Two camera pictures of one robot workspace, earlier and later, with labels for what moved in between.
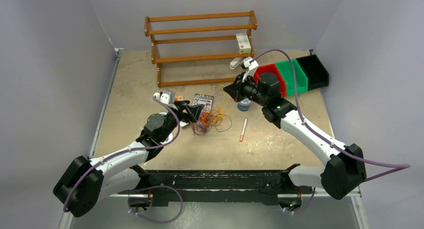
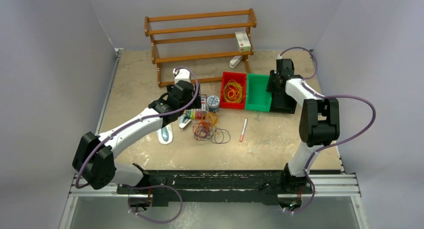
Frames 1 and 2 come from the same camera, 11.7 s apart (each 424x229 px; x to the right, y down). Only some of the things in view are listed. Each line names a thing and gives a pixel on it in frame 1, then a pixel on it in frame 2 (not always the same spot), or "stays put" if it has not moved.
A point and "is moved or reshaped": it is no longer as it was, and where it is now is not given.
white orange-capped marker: x=242 y=134 stays put
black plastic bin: x=317 y=75 is moved or reshaped
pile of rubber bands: x=208 y=119 is moved or reshaped
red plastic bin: x=272 y=68 → x=233 y=93
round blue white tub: x=244 y=104 → x=213 y=103
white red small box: x=243 y=43 stays put
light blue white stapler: x=184 y=124 stays put
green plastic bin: x=301 y=80 is moved or reshaped
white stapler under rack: x=235 y=63 stays put
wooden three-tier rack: x=200 y=49 stays put
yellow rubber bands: x=221 y=116 is moved or reshaped
